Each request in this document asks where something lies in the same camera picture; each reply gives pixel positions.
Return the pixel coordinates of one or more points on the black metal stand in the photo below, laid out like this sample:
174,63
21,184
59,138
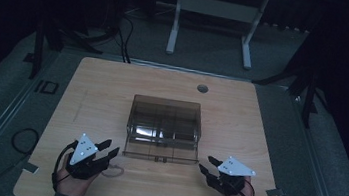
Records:
310,91
37,51

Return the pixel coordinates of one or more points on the gray table grommet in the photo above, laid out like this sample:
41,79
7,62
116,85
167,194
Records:
202,88

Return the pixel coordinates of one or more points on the dark computer tower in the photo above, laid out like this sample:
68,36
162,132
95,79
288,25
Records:
117,0

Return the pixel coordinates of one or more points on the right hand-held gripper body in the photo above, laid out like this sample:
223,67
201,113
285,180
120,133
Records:
234,168

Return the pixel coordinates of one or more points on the beige rubber band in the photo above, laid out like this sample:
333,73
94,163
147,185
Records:
119,173

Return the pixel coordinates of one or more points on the transparent brown drawer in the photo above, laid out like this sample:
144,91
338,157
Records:
146,150

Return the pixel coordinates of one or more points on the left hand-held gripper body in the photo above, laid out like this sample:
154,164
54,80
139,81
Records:
83,152

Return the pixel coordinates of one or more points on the gray tape piece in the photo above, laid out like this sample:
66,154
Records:
30,167
275,192

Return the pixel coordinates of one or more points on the person's left hand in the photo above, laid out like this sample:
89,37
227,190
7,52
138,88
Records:
72,186

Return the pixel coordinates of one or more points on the white desk frame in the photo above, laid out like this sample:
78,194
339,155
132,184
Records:
218,8

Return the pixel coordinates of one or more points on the transparent brown drawer case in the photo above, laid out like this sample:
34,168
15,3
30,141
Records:
164,113

